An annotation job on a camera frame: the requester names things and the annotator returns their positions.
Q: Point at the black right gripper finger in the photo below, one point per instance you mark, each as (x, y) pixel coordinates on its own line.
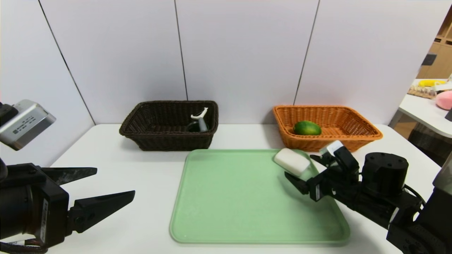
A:
(323, 160)
(298, 183)

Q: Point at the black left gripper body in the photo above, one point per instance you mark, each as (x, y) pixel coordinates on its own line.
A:
(49, 216)

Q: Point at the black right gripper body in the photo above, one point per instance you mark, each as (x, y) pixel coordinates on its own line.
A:
(316, 191)

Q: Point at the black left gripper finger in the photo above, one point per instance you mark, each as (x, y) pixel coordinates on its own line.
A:
(70, 173)
(99, 208)

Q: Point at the white soap bar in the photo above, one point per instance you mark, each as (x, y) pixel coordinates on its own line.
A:
(291, 161)

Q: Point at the green lime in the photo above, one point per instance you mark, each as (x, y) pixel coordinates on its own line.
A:
(306, 128)

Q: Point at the black and silver right robot arm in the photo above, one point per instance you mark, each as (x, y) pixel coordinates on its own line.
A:
(388, 197)

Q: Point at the orange wicker basket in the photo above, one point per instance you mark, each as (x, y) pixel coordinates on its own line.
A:
(328, 143)

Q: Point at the dark brown wicker basket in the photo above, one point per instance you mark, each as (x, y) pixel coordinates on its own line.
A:
(159, 139)

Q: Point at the light green plastic tray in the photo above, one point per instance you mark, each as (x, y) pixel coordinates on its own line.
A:
(233, 211)

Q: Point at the white side table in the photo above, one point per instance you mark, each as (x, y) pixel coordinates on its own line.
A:
(420, 109)

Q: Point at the dark wicker bin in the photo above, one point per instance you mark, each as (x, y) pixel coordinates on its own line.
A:
(434, 148)

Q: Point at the brown wooden rack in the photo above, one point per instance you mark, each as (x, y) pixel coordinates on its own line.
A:
(420, 92)

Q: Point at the yellow toy banana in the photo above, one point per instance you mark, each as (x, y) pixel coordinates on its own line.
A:
(431, 83)

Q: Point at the small black object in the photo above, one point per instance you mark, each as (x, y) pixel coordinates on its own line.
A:
(448, 115)

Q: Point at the pink round plush toy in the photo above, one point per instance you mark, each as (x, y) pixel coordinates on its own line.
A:
(444, 100)

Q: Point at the light wooden shelf unit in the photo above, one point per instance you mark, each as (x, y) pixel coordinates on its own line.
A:
(441, 53)

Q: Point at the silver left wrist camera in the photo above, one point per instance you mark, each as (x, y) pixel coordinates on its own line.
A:
(26, 123)

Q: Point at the dark wall-mounted box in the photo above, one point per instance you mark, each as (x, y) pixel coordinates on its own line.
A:
(428, 60)

